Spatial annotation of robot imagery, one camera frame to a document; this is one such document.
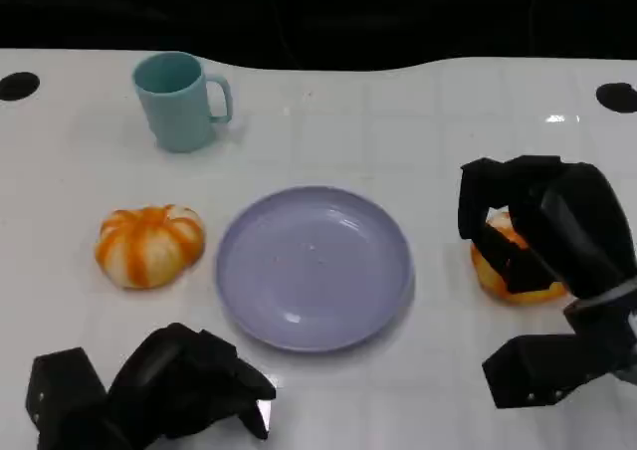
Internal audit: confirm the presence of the orange toy bread roll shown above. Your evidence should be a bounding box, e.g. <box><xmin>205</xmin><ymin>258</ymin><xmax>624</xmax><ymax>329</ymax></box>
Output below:
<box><xmin>470</xmin><ymin>209</ymin><xmax>569</xmax><ymax>306</ymax></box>

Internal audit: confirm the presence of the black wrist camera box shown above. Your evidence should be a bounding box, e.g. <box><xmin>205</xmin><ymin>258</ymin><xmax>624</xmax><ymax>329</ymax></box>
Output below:
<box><xmin>25</xmin><ymin>347</ymin><xmax>108</xmax><ymax>441</ymax></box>
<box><xmin>481</xmin><ymin>333</ymin><xmax>633</xmax><ymax>410</ymax></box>

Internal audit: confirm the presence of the black backdrop cloth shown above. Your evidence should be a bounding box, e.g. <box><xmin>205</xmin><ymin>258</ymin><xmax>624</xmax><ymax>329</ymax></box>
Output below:
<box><xmin>0</xmin><ymin>0</ymin><xmax>637</xmax><ymax>73</ymax></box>

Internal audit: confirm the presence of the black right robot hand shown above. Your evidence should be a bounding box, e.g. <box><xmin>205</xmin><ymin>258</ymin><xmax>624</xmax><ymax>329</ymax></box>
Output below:
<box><xmin>456</xmin><ymin>154</ymin><xmax>637</xmax><ymax>302</ymax></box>

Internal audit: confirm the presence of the orange and white bread roll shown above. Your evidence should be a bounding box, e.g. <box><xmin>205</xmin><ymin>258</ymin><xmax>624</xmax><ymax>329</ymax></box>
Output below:
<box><xmin>94</xmin><ymin>203</ymin><xmax>206</xmax><ymax>291</ymax></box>

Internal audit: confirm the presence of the pale green mug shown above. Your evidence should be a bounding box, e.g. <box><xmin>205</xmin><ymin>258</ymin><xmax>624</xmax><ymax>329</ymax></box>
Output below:
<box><xmin>131</xmin><ymin>51</ymin><xmax>234</xmax><ymax>153</ymax></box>

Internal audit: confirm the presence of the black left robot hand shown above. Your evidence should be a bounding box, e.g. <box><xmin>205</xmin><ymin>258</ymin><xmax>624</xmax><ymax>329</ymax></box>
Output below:
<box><xmin>94</xmin><ymin>322</ymin><xmax>278</xmax><ymax>450</ymax></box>

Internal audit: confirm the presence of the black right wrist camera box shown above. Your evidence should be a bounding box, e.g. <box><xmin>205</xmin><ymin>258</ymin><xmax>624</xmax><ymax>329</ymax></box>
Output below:
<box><xmin>481</xmin><ymin>333</ymin><xmax>633</xmax><ymax>410</ymax></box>

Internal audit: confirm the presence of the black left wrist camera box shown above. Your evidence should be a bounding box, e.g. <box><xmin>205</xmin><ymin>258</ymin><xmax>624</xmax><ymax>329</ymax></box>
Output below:
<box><xmin>25</xmin><ymin>347</ymin><xmax>108</xmax><ymax>441</ymax></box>

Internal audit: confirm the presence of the lilac plate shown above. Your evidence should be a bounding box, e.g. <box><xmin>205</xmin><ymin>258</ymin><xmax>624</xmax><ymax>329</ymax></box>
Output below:
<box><xmin>215</xmin><ymin>185</ymin><xmax>416</xmax><ymax>354</ymax></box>

